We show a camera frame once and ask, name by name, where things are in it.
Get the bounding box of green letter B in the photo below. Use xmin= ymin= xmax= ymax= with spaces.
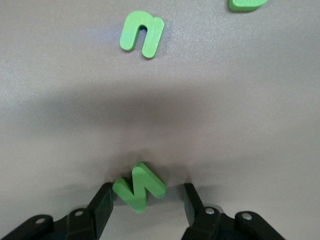
xmin=228 ymin=0 xmax=270 ymax=13

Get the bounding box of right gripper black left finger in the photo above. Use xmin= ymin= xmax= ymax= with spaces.
xmin=0 ymin=182 xmax=115 ymax=240

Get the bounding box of green letter u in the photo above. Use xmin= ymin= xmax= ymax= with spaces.
xmin=119 ymin=10 xmax=165 ymax=60

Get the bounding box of green letter N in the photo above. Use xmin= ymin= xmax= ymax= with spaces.
xmin=112 ymin=161 xmax=167 ymax=214

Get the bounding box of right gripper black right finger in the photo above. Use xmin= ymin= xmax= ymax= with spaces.
xmin=181 ymin=182 xmax=286 ymax=240

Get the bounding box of brown table cover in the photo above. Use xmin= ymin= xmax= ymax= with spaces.
xmin=0 ymin=0 xmax=320 ymax=240

